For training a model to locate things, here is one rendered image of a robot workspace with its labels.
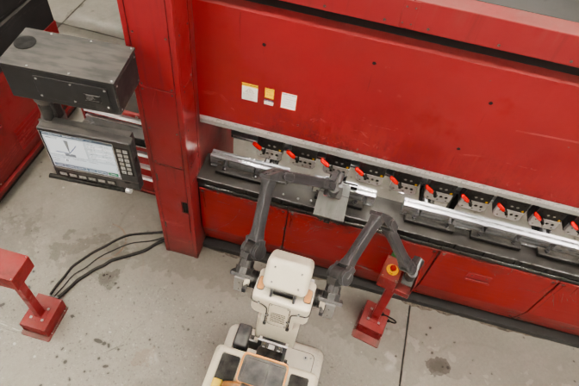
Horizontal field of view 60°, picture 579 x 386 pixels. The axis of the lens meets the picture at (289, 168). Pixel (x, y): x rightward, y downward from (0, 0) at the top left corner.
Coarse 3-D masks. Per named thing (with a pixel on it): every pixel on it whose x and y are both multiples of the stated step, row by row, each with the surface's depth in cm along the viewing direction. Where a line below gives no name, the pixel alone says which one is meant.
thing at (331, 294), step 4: (328, 284) 233; (328, 288) 233; (332, 288) 232; (336, 288) 232; (340, 288) 234; (324, 292) 233; (328, 292) 231; (332, 292) 231; (336, 292) 232; (324, 296) 232; (328, 296) 231; (332, 296) 231; (336, 296) 231; (320, 300) 231; (324, 300) 231; (328, 300) 231; (332, 300) 231; (336, 300) 232; (340, 300) 238; (336, 304) 230; (340, 304) 230
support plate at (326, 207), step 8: (344, 184) 301; (320, 192) 296; (344, 192) 298; (320, 200) 293; (328, 200) 293; (336, 200) 294; (344, 200) 294; (320, 208) 289; (328, 208) 290; (336, 208) 290; (344, 208) 291; (328, 216) 286; (336, 216) 286; (344, 216) 287
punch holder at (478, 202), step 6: (462, 192) 283; (468, 192) 276; (474, 192) 276; (480, 192) 274; (462, 198) 281; (474, 198) 279; (480, 198) 278; (486, 198) 276; (492, 198) 275; (462, 204) 285; (468, 204) 283; (474, 204) 282; (480, 204) 281; (486, 204) 280; (480, 210) 285
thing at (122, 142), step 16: (48, 128) 230; (64, 128) 230; (80, 128) 231; (96, 128) 236; (112, 128) 237; (112, 144) 230; (128, 144) 228; (128, 160) 237; (80, 176) 254; (96, 176) 252; (128, 176) 247
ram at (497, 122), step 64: (192, 0) 226; (256, 64) 245; (320, 64) 235; (384, 64) 226; (448, 64) 218; (512, 64) 216; (320, 128) 267; (384, 128) 256; (448, 128) 246; (512, 128) 236; (576, 128) 227; (576, 192) 257
